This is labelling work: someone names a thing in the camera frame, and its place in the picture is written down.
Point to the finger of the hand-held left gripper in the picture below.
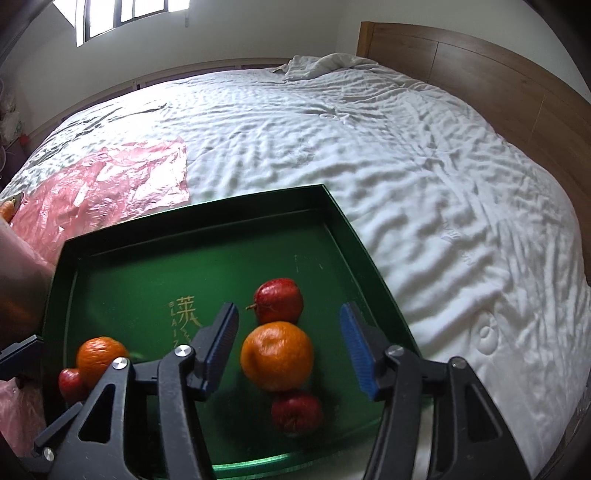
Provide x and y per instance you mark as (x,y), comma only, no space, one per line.
(21,355)

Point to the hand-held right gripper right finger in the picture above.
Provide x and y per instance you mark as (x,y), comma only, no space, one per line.
(358,350)

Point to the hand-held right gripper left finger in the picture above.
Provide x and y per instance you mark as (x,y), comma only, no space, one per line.
(224,346)

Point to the large orange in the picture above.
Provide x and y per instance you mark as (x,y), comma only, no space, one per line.
(277,362)

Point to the small red apple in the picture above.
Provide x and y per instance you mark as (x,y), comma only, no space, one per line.
(70,383)
(296,412)
(278,301)

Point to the small orange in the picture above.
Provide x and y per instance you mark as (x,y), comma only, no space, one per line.
(97,357)

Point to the green square tray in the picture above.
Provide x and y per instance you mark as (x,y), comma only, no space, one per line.
(138,286)

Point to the tall black copper canister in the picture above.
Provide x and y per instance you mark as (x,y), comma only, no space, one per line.
(23,286)

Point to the carrot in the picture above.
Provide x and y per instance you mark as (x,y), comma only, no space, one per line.
(6,210)

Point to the striped ceramic plate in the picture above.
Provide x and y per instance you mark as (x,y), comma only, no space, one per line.
(18,201)

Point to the pink plastic sheet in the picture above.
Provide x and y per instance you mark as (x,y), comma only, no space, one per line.
(115,184)

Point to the purple cabinet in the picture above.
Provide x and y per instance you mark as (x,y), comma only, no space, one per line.
(14,154)

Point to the clear plastic bags pile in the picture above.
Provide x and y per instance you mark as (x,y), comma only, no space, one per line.
(9,108)

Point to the white pillow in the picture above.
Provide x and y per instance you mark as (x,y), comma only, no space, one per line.
(318,64)

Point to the wooden headboard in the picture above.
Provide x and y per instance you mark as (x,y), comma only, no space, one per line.
(485,74)

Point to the window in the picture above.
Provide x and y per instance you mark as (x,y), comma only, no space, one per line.
(120,16)

